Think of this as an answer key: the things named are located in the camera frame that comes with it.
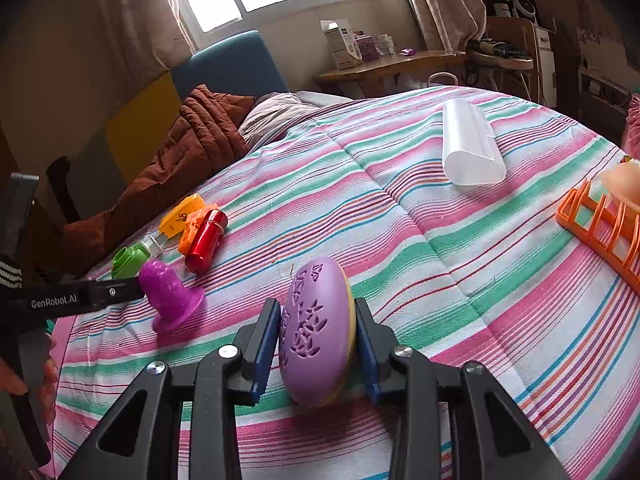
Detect white pillow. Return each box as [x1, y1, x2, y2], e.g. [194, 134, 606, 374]
[239, 91, 352, 153]

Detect pink curtain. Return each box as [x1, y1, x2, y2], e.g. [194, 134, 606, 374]
[409, 0, 487, 53]

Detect green plug-in device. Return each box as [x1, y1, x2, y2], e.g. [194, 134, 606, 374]
[111, 235, 163, 280]

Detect wooden side table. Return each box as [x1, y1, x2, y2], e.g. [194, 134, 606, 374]
[314, 51, 466, 98]

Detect magenta plastic cone toy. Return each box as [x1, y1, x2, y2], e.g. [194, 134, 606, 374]
[138, 259, 205, 333]

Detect person's left hand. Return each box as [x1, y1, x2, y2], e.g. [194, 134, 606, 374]
[0, 343, 61, 426]

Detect red cylindrical toy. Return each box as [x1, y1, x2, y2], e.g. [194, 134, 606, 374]
[184, 209, 228, 275]

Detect rust brown quilted blanket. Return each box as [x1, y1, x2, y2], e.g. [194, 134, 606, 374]
[60, 84, 255, 275]

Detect striped bed cover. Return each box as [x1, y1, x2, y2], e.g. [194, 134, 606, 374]
[52, 87, 639, 479]

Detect orange linked cubes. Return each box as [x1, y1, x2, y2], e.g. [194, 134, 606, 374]
[178, 203, 218, 256]

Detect white carton box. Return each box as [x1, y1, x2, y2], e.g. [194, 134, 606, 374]
[320, 20, 363, 70]

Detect yellow orange plastic tool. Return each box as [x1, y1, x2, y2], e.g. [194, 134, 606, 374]
[158, 193, 205, 240]

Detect purple small box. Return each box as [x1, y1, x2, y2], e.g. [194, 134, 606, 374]
[356, 35, 380, 62]

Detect orange plastic rack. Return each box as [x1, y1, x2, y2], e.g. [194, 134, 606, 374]
[555, 180, 639, 294]

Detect peach round object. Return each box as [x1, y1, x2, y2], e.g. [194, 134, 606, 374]
[601, 162, 640, 214]

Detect translucent white tube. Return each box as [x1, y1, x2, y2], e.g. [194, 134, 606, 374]
[442, 99, 506, 186]

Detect purple egg-shaped case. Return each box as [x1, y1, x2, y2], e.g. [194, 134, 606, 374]
[279, 257, 356, 408]

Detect grey yellow blue headboard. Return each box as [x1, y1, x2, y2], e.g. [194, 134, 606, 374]
[47, 30, 288, 223]

